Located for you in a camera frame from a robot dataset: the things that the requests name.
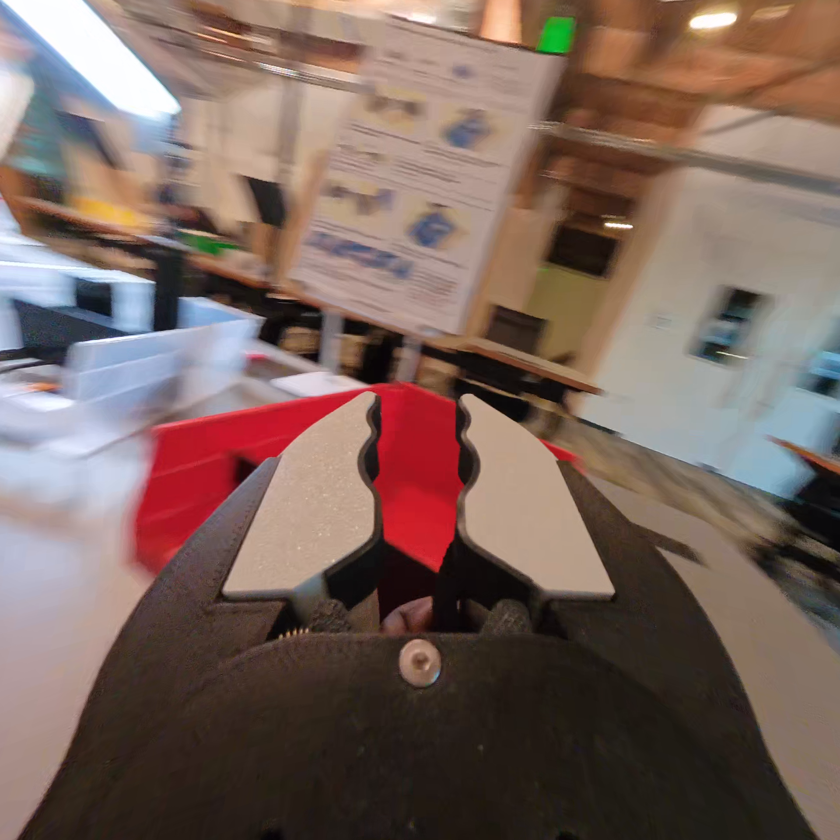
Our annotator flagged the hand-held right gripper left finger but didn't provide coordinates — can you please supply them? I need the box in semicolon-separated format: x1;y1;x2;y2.
222;390;385;624

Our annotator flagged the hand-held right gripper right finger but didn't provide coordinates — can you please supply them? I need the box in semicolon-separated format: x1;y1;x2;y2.
453;392;618;608

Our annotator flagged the red plastic bin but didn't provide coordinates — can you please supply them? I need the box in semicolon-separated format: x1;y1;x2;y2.
134;382;581;592

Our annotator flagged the clear plastic bin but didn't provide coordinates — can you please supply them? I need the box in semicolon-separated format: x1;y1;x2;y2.
66;315;263;401

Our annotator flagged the person's right hand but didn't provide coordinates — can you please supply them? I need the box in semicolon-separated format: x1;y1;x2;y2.
382;600;434;634

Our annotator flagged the white poster stand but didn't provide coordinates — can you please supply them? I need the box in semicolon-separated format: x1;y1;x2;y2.
272;310;424;398

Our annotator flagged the wooden desk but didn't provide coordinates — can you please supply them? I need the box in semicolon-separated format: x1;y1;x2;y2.
459;338;605;395

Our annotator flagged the instruction poster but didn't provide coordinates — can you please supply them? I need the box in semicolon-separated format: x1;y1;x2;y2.
289;20;568;336

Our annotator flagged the green exit sign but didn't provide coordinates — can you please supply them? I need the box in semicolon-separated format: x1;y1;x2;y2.
537;16;577;55

